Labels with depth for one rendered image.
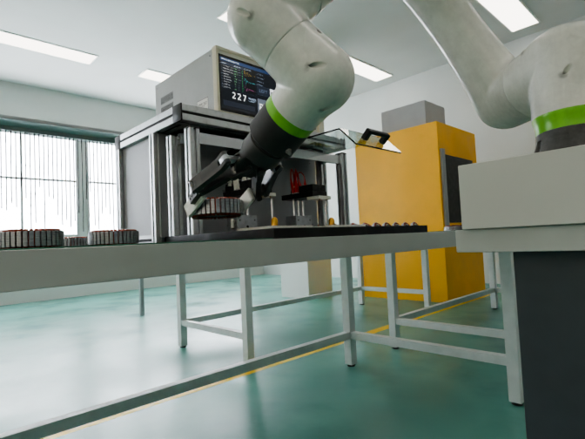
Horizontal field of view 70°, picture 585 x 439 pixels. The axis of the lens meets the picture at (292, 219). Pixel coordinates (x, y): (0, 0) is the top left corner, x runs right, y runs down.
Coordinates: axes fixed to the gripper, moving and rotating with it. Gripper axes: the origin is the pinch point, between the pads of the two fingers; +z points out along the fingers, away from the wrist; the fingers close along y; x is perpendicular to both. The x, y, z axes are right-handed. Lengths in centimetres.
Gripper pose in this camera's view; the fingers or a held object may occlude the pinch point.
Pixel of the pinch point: (217, 206)
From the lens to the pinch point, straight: 87.4
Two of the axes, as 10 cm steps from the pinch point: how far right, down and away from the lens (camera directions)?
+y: -7.2, 0.0, -7.0
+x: 3.9, 8.3, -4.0
